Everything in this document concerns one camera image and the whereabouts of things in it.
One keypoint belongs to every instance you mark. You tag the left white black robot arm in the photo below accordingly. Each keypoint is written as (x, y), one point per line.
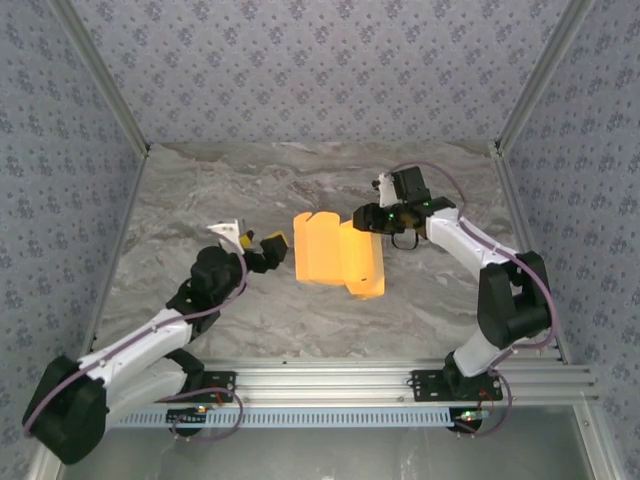
(135, 340)

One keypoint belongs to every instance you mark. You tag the left small controller board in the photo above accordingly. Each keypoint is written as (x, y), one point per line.
(185, 416)

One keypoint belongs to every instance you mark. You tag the small controller board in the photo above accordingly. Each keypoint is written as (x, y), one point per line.
(185, 416)
(472, 415)

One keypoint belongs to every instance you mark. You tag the grey metal panel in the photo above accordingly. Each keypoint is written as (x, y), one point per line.
(325, 457)

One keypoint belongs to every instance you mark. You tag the right small controller board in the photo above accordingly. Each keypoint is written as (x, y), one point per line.
(472, 415)

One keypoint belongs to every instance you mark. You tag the left aluminium side rail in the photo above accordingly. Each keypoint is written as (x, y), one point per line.
(123, 225)

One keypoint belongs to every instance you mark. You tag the aluminium side rail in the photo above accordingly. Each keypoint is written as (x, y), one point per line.
(522, 225)
(123, 225)

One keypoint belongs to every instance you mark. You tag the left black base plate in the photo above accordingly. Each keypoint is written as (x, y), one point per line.
(222, 385)

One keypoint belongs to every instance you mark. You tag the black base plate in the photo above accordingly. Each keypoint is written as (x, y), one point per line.
(222, 385)
(425, 385)

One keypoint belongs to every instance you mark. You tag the right aluminium side rail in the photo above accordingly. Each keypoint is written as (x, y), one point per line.
(522, 225)

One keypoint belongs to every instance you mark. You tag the long aluminium base rail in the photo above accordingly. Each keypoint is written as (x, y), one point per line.
(325, 382)

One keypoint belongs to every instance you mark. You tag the right aluminium frame post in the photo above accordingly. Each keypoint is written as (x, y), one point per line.
(542, 75)

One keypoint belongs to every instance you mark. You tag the aluminium frame post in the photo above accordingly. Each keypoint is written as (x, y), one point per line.
(542, 75)
(100, 75)

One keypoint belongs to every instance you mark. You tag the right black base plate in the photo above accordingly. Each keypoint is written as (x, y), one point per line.
(425, 385)

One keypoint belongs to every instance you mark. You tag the left aluminium frame post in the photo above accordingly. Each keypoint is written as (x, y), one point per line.
(100, 75)

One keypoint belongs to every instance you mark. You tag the left aluminium frame leg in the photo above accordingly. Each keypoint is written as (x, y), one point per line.
(42, 472)

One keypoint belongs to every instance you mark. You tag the aluminium frame leg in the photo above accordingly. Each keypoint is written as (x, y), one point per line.
(604, 450)
(42, 472)

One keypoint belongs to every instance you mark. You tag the right aluminium frame leg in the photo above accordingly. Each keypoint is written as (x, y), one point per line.
(604, 450)

